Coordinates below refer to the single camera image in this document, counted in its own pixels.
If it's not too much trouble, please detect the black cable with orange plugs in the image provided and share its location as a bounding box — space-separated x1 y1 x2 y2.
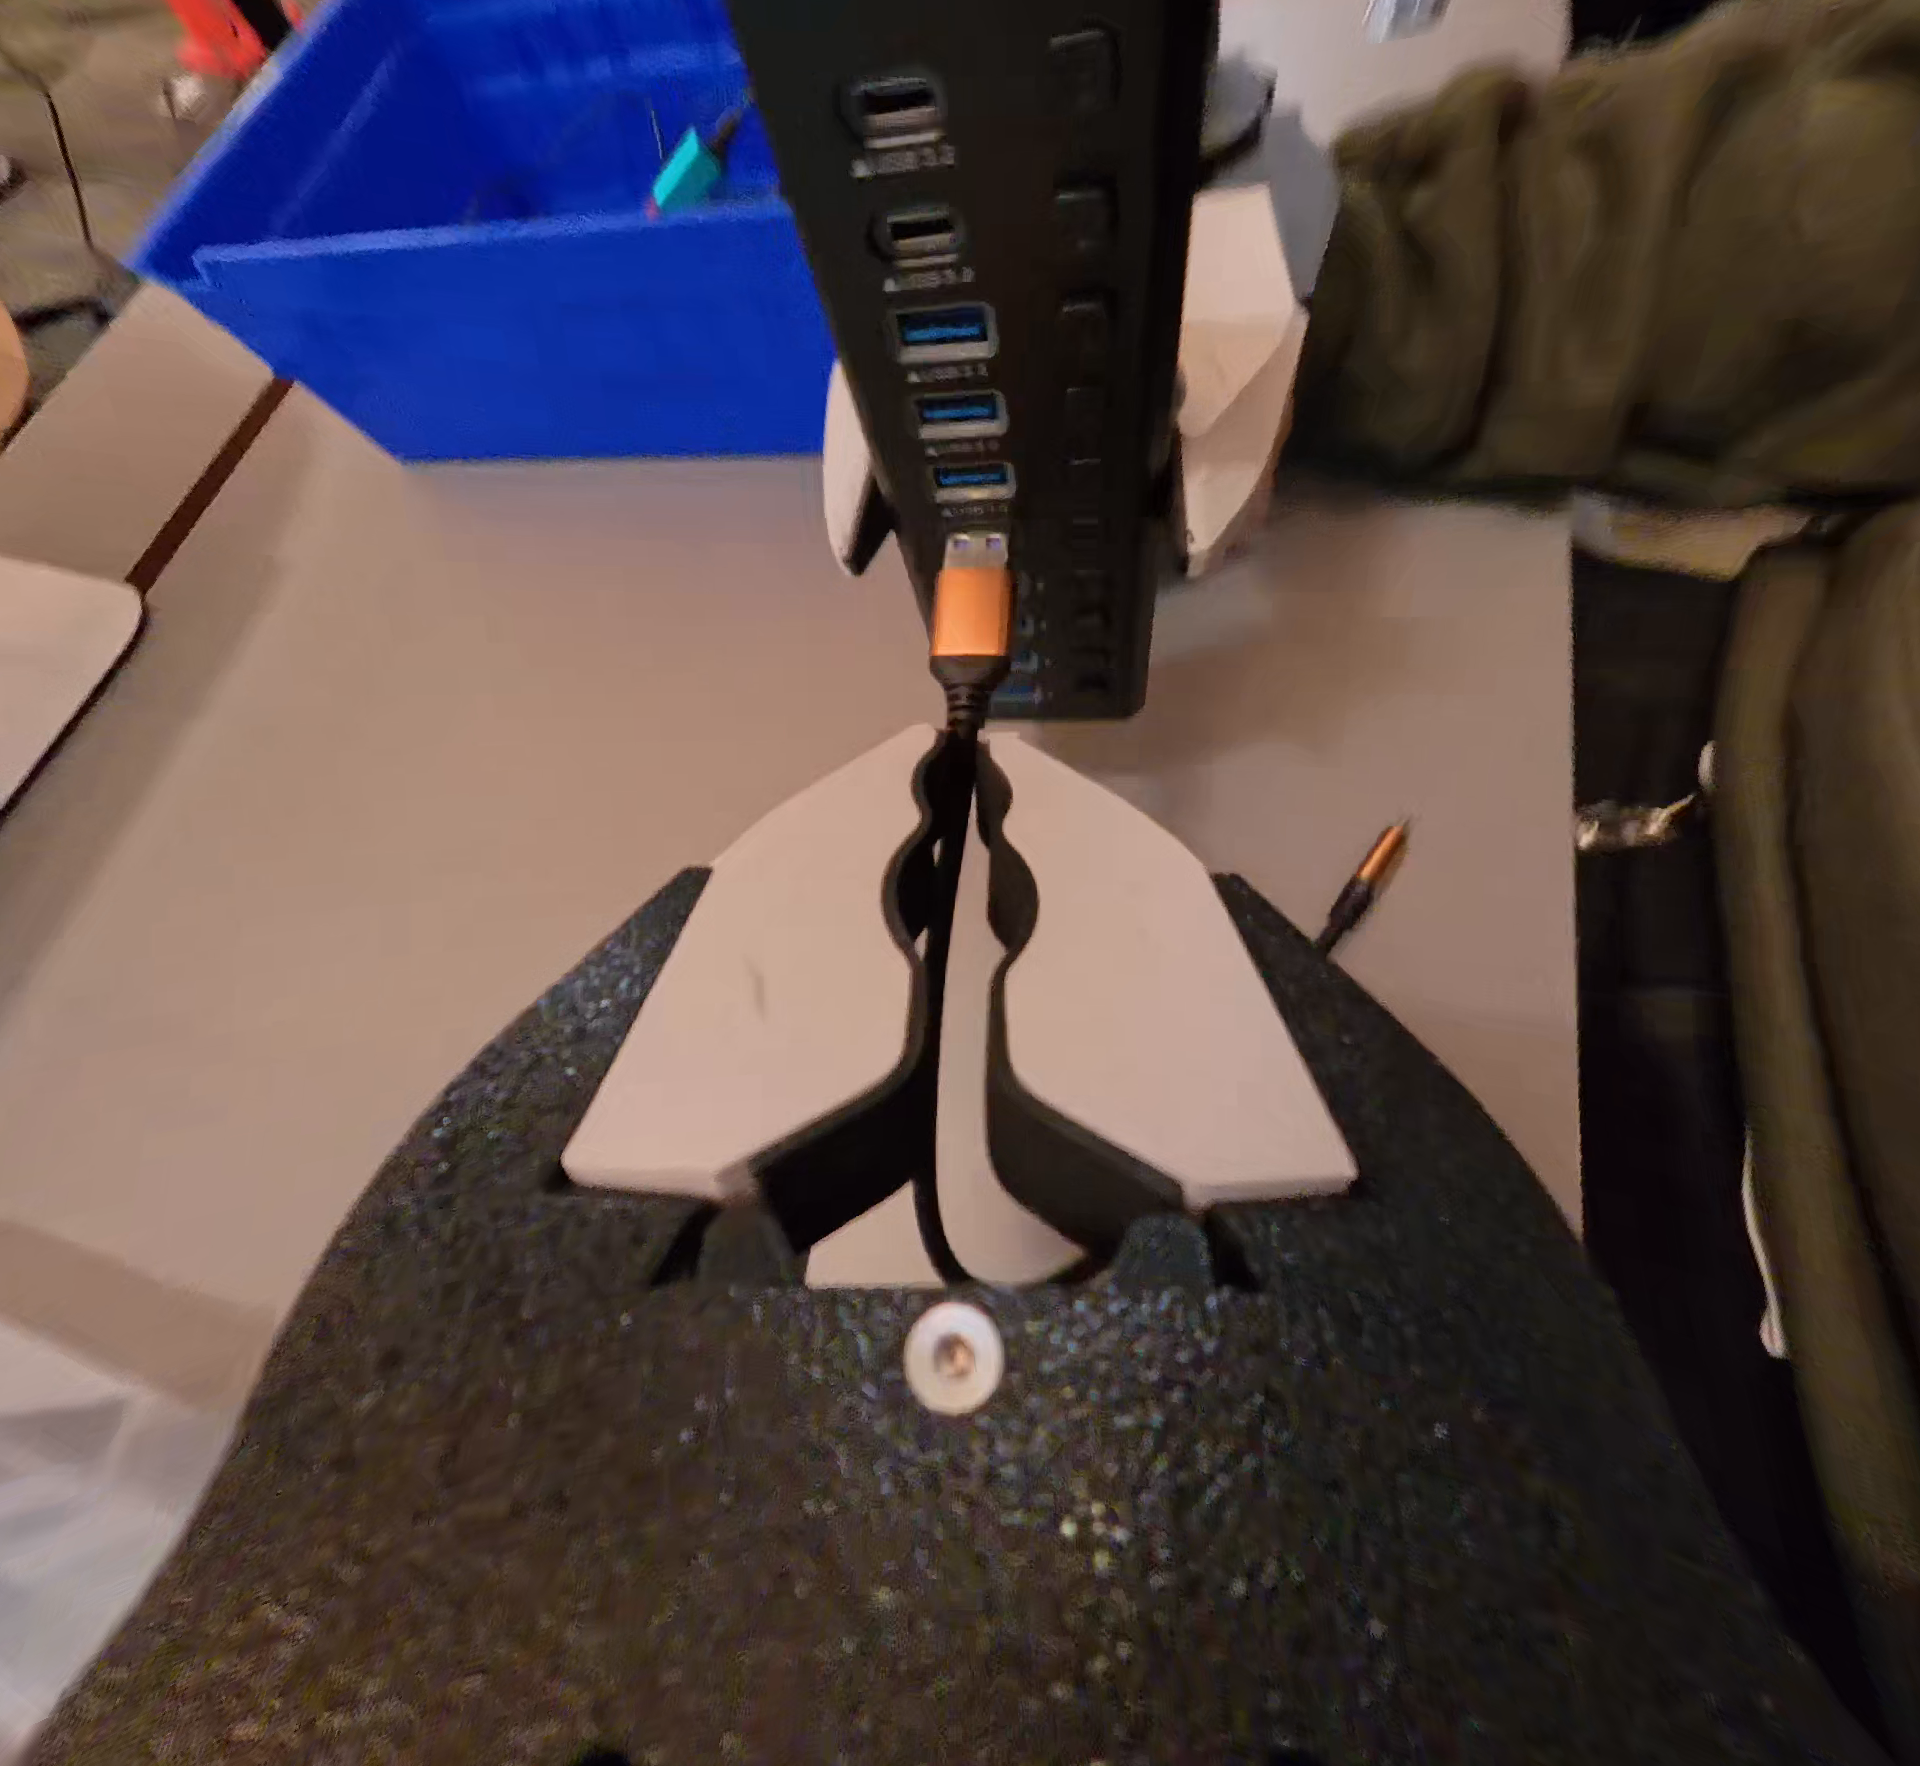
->
910 530 1416 1293

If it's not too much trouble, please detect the pale table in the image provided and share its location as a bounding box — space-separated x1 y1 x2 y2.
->
1223 0 1576 202

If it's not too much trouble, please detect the grey desk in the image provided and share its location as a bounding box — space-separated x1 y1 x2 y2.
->
0 379 1586 1363
0 280 292 592

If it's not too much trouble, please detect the beige rounded board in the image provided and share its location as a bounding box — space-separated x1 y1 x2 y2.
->
0 558 148 818

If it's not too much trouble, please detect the person's right forearm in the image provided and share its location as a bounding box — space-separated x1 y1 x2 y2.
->
1294 0 1920 519

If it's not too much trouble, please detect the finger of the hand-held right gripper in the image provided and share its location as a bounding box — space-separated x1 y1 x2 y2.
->
820 363 905 581
1174 191 1312 581

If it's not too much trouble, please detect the clear plastic bag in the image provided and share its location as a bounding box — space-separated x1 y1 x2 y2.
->
0 1313 266 1763

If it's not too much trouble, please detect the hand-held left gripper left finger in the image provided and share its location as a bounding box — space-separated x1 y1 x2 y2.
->
561 729 963 1249

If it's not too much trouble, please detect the blue plastic bin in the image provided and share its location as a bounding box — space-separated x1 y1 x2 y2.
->
126 0 843 467

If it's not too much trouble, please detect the teal cable connector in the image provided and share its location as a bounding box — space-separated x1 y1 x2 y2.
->
646 94 756 220

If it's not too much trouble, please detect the person's green jacket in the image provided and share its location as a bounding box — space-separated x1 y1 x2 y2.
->
1707 503 1920 1701

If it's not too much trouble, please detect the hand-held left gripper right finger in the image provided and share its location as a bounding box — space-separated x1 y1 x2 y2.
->
975 730 1362 1249

